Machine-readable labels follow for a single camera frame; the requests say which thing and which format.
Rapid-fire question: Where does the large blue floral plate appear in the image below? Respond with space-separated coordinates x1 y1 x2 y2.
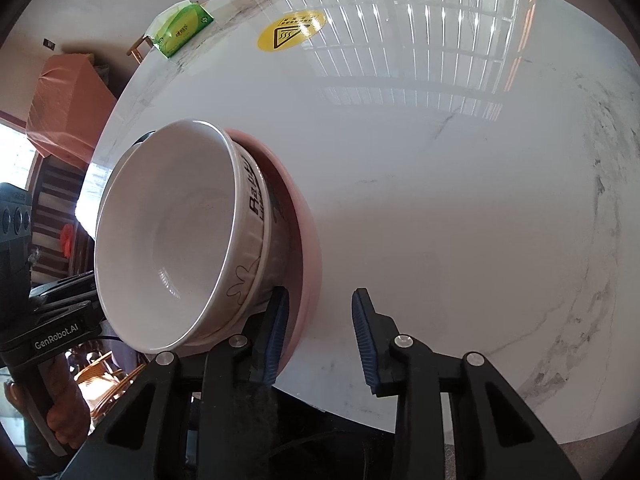
131 130 155 148

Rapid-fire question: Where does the large pink bowl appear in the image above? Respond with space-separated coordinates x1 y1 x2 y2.
227 129 322 373

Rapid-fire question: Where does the white bowl blue base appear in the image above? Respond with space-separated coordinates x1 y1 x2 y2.
94 120 270 353

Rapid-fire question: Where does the white bowl orange base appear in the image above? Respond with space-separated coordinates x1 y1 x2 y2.
191 144 290 347

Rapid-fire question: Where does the green tissue pack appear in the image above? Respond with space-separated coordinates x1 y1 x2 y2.
145 0 214 58

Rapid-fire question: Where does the light wooden chair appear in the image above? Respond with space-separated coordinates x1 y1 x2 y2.
127 36 154 64

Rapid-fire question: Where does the left hand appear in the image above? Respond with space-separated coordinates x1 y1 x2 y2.
41 354 91 450

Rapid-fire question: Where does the orange cloth covered furniture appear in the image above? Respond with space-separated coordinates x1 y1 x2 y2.
25 53 116 170

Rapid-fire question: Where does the side window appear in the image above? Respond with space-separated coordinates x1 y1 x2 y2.
0 124 37 188

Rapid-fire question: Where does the yellow warning sticker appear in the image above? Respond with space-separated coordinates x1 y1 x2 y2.
257 10 326 52

